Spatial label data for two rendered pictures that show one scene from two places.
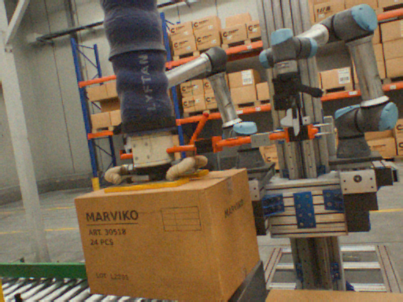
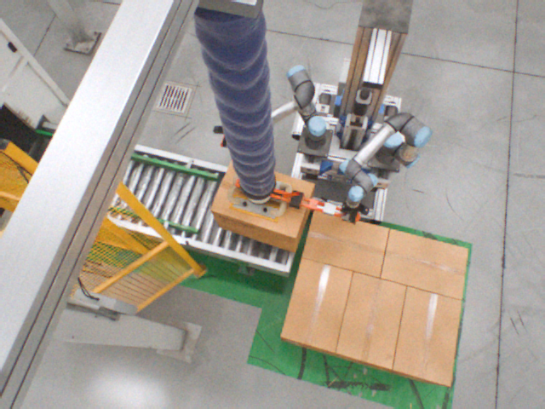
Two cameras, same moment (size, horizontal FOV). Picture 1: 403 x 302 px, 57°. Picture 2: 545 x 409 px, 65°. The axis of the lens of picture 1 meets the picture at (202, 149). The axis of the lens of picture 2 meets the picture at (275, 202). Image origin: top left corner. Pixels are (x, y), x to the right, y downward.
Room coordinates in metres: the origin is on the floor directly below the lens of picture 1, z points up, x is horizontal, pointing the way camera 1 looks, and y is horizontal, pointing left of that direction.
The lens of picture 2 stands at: (0.50, 0.16, 3.70)
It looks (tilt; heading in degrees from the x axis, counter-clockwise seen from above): 70 degrees down; 356
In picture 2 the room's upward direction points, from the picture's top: 4 degrees counter-clockwise
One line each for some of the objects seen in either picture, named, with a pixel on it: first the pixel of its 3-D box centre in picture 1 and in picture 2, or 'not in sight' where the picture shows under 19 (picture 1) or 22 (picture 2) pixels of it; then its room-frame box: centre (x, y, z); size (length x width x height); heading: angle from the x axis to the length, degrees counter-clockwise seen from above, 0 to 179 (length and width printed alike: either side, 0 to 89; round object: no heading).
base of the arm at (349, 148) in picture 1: (352, 145); (387, 151); (1.73, -0.70, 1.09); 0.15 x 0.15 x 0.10
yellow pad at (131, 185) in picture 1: (145, 182); (255, 207); (1.45, 0.24, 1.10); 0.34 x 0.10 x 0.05; 65
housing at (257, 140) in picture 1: (262, 139); (329, 210); (1.33, -0.22, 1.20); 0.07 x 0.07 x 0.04; 65
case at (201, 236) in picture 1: (170, 230); (264, 206); (1.52, 0.18, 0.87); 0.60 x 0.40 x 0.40; 63
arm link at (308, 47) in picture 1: (297, 49); (364, 181); (1.37, -0.40, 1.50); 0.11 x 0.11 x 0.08; 37
